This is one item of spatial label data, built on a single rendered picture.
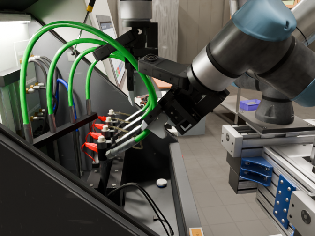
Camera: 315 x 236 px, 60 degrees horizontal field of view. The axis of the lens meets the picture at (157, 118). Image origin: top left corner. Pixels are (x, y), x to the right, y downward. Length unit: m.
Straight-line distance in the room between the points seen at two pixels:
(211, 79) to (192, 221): 0.40
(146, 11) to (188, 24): 8.89
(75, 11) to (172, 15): 6.93
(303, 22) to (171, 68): 0.25
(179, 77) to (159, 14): 7.41
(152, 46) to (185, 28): 8.85
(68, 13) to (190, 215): 0.79
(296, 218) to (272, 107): 0.48
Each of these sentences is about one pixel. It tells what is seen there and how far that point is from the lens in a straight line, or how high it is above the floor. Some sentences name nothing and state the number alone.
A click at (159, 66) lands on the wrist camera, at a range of 0.52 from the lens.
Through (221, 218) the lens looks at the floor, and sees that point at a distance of 2.27.
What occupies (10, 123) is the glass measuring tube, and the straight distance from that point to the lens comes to 0.87.
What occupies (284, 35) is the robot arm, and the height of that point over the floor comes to 1.41.
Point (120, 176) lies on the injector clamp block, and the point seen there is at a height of 0.98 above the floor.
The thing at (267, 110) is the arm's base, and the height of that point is 1.09.
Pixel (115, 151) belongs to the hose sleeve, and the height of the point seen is 1.12.
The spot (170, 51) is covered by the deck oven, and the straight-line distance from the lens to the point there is 7.99.
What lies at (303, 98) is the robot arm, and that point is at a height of 1.31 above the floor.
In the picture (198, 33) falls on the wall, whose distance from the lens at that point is 9.65.
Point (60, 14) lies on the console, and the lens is 1.10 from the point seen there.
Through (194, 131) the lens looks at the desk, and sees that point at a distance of 3.60.
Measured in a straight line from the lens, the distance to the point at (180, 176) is 0.90.
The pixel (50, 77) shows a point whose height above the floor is 1.27.
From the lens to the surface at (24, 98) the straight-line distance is 0.80.
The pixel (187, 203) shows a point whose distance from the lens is 0.79.
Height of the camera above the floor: 1.43
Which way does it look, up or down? 20 degrees down
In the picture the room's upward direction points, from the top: straight up
